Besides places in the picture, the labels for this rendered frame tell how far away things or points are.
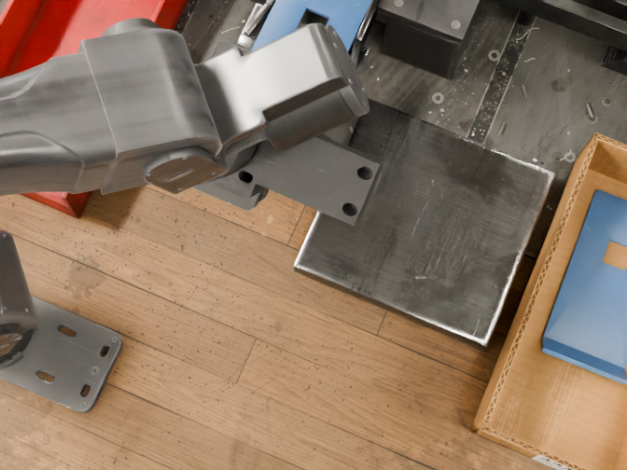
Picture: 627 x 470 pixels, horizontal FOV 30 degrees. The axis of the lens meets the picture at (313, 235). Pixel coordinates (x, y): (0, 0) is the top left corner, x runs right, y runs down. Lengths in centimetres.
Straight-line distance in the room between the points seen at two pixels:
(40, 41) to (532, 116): 43
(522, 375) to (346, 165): 30
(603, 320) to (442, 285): 13
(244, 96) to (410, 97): 37
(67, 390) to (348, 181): 34
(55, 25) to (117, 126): 46
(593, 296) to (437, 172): 16
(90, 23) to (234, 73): 40
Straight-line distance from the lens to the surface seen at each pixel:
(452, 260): 96
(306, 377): 96
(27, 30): 106
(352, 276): 95
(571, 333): 98
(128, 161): 62
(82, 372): 96
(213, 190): 81
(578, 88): 105
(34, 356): 97
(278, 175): 74
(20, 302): 85
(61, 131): 61
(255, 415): 95
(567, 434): 97
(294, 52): 66
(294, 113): 68
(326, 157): 74
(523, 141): 102
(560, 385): 97
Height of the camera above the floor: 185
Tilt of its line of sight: 75 degrees down
